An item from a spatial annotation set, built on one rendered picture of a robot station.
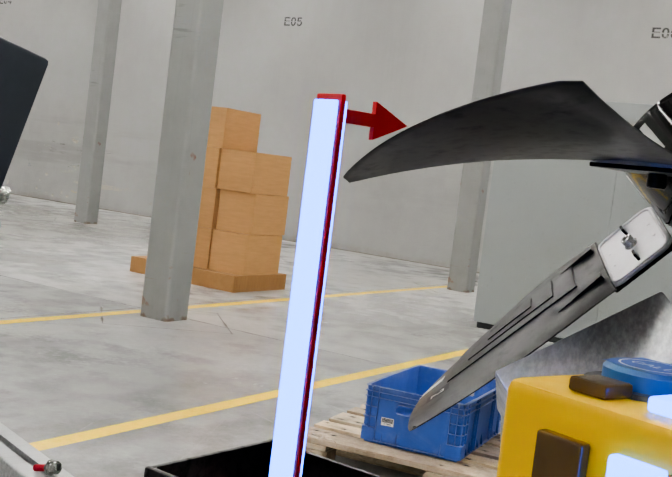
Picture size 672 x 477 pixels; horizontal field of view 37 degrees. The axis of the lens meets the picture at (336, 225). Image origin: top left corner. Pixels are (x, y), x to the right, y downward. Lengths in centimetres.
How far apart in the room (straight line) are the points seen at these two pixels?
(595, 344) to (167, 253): 617
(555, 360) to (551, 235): 747
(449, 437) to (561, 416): 340
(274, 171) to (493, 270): 216
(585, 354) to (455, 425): 297
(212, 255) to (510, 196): 268
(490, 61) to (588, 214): 351
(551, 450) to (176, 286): 659
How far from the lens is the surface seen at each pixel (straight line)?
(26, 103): 113
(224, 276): 883
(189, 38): 693
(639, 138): 73
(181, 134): 687
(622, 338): 82
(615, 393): 40
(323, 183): 60
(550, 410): 41
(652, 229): 95
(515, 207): 838
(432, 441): 382
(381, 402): 386
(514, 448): 42
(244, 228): 890
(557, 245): 825
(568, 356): 81
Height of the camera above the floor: 115
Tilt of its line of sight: 3 degrees down
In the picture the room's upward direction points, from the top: 7 degrees clockwise
